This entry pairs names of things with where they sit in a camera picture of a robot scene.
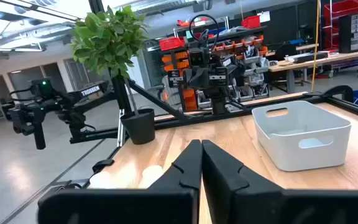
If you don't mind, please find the black cable clip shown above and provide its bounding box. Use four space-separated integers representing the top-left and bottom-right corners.
91 159 115 174

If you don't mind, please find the black aluminium table frame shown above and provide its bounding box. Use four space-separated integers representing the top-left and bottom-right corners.
70 79 358 147

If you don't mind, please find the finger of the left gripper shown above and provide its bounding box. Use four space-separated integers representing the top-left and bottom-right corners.
187 67 200 90
199 67 213 90

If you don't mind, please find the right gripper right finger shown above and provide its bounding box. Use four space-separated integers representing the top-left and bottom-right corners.
201 139 358 224

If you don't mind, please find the white plastic basket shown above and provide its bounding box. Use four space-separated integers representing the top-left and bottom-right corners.
252 100 352 172

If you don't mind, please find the silver aluminium extrusion post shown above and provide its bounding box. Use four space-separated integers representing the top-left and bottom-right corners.
117 118 127 147

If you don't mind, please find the wooden workbench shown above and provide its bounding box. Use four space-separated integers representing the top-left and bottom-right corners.
267 48 358 94

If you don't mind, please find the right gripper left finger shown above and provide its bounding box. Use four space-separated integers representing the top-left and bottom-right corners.
37 139 203 224

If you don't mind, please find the white pill bottle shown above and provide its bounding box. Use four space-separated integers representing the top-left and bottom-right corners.
138 164 165 189
88 170 121 190

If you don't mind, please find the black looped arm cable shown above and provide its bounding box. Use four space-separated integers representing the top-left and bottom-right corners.
189 14 220 52

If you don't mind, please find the green potted plant black pot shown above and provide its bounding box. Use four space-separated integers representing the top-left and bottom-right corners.
70 5 157 146

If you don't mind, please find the rack with orange bins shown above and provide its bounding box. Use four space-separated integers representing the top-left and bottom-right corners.
158 30 270 113

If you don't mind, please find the yellow slanted pole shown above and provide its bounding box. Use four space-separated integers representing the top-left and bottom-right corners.
310 0 321 93

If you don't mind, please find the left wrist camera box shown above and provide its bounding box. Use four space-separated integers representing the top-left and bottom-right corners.
188 46 211 67

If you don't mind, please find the red shelving unit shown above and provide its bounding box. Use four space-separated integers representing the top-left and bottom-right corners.
323 0 358 50

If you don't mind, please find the red plastic bin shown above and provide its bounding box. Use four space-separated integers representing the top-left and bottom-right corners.
159 37 185 52
242 15 262 30

